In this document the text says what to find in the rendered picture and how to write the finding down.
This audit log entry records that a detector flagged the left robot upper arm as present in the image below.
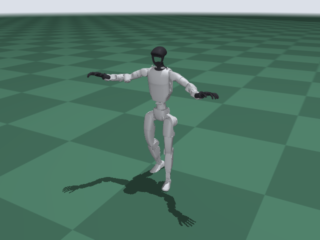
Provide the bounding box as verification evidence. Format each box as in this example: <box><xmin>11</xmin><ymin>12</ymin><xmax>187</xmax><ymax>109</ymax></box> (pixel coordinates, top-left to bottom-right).
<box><xmin>169</xmin><ymin>71</ymin><xmax>190</xmax><ymax>93</ymax></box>

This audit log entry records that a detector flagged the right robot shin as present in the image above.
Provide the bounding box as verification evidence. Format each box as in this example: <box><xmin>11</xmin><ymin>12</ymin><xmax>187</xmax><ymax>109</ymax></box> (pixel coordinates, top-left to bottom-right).
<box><xmin>148</xmin><ymin>145</ymin><xmax>162</xmax><ymax>165</ymax></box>

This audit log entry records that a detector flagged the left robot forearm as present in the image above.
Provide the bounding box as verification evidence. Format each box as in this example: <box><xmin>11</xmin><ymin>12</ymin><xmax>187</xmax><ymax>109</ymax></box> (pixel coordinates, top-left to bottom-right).
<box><xmin>188</xmin><ymin>83</ymin><xmax>201</xmax><ymax>100</ymax></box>

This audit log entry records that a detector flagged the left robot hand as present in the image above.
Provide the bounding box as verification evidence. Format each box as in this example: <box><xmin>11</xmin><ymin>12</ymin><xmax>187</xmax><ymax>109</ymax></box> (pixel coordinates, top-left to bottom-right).
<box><xmin>194</xmin><ymin>91</ymin><xmax>219</xmax><ymax>99</ymax></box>

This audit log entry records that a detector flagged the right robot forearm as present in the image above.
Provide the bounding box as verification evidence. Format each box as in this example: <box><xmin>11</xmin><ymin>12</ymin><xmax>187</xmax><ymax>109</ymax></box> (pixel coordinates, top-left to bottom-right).
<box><xmin>104</xmin><ymin>73</ymin><xmax>128</xmax><ymax>82</ymax></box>

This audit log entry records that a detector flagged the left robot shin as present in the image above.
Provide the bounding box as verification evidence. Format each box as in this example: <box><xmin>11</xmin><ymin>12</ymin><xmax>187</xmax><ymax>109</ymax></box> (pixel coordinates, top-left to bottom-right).
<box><xmin>164</xmin><ymin>148</ymin><xmax>174</xmax><ymax>182</ymax></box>

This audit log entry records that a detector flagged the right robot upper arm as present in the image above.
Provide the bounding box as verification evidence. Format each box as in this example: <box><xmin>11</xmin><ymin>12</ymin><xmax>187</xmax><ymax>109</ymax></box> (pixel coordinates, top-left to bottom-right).
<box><xmin>123</xmin><ymin>68</ymin><xmax>149</xmax><ymax>83</ymax></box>

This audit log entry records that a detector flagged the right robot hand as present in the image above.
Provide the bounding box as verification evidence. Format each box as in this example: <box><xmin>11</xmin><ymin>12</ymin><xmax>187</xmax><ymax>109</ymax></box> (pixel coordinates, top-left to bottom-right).
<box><xmin>87</xmin><ymin>72</ymin><xmax>111</xmax><ymax>80</ymax></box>

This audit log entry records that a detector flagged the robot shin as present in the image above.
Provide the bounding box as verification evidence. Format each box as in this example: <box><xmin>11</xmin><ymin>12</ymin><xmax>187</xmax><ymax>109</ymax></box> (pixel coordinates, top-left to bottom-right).
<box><xmin>164</xmin><ymin>148</ymin><xmax>174</xmax><ymax>182</ymax></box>
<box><xmin>148</xmin><ymin>145</ymin><xmax>162</xmax><ymax>165</ymax></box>

